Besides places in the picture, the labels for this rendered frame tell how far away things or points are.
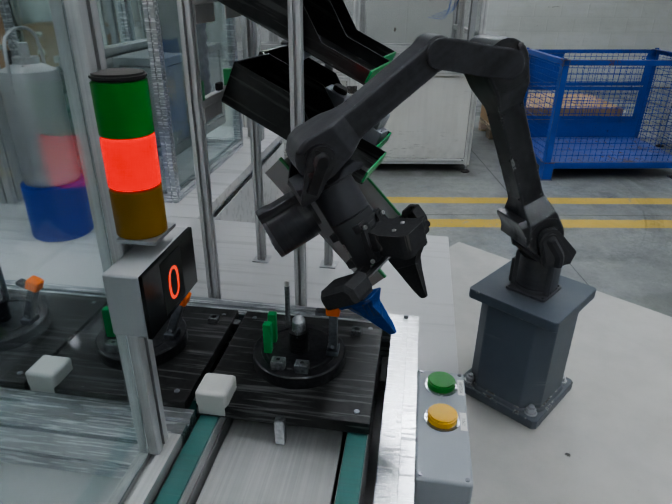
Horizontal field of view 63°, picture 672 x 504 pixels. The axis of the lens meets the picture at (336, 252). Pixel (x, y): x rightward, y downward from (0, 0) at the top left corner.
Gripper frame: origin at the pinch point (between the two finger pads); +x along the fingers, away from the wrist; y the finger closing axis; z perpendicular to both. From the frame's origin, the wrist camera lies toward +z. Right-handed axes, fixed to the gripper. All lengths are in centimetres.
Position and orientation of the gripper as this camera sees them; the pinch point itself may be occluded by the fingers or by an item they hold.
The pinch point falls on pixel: (396, 293)
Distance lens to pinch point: 73.2
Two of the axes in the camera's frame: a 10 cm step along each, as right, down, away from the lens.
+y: 5.8, -5.0, 6.5
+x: 5.2, 8.4, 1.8
